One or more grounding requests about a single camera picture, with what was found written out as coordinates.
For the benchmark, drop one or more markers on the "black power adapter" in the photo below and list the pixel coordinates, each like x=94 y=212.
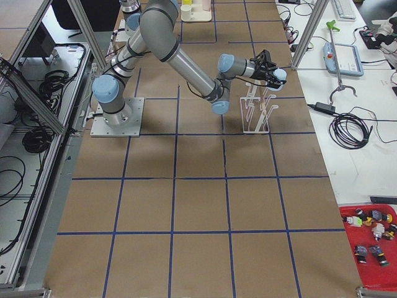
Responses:
x=325 y=108

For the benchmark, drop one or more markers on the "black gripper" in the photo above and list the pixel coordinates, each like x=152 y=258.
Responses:
x=259 y=74

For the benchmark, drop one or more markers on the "reacher grabber tool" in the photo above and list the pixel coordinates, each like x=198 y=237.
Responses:
x=340 y=87

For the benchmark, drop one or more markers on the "red parts tray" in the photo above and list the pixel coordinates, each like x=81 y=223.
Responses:
x=371 y=230

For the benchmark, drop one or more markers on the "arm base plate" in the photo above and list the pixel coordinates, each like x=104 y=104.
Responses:
x=126 y=123

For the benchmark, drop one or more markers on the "aluminium frame post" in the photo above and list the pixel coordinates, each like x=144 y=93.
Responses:
x=308 y=32

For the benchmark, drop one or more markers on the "white wire cup rack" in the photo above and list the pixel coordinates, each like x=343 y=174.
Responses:
x=256 y=108

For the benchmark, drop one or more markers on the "pink cup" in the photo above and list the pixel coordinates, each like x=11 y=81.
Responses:
x=206 y=5

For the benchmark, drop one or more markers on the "cream plastic tray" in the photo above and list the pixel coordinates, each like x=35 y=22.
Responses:
x=198 y=14

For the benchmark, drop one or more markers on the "cream cup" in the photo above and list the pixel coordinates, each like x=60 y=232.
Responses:
x=186 y=12

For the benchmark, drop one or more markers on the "light blue ikea cup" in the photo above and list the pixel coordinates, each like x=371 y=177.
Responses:
x=278 y=80

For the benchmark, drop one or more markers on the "blue teach pendant tablet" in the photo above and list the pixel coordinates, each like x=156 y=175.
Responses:
x=349 y=60

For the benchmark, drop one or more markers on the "white keyboard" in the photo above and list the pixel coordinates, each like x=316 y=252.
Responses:
x=344 y=10

